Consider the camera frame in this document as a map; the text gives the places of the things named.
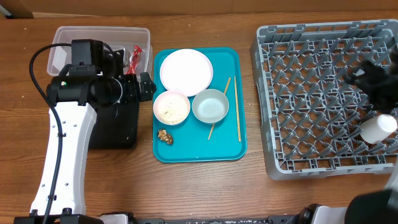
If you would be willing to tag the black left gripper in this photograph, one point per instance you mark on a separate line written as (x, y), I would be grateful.
(134, 94)

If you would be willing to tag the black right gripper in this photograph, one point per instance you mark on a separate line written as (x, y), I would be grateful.
(374, 81)

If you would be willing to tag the white cup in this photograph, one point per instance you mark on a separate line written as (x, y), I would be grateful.
(377, 129)

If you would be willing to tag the grey bowl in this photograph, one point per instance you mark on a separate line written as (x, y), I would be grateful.
(210, 106)

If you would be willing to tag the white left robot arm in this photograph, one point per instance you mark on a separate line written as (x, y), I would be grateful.
(93, 104)

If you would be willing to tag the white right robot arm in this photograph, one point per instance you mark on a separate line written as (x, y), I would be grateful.
(376, 207)

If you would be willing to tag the grey dishwasher rack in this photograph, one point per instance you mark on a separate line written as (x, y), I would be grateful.
(310, 118)

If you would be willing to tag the pink bowl with rice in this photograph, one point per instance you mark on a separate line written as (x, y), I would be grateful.
(171, 107)

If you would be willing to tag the red snack wrapper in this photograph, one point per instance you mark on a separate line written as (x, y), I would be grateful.
(134, 60)

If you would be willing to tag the white round plate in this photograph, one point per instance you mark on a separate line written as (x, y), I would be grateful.
(187, 71)

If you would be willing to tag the brown food scrap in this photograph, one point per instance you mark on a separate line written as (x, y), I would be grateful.
(164, 136)

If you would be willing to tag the black tray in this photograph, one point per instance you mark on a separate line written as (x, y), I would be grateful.
(115, 127)

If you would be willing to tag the teal serving tray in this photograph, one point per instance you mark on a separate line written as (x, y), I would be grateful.
(191, 136)

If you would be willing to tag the left wooden chopstick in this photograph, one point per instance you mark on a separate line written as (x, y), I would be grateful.
(213, 125)

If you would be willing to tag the black rail at table edge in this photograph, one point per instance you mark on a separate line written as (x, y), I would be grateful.
(217, 220)

